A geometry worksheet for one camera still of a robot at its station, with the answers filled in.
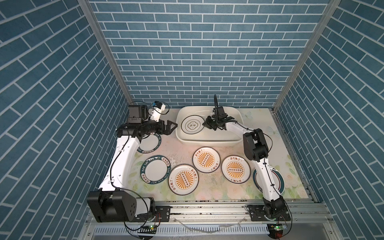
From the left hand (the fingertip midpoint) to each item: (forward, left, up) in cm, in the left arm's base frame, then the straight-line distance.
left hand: (170, 123), depth 75 cm
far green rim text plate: (+2, +16, -24) cm, 29 cm away
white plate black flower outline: (+20, -11, -26) cm, 35 cm away
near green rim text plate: (-12, +11, -29) cm, 34 cm away
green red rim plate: (-20, -61, -27) cm, 69 cm away
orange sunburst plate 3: (-14, -37, -27) cm, 48 cm away
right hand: (+20, -17, -23) cm, 35 cm away
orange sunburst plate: (-19, -6, -28) cm, 34 cm away
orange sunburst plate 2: (-7, -20, -28) cm, 35 cm away
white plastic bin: (+11, -23, -29) cm, 38 cm away
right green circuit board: (-43, -53, -28) cm, 73 cm away
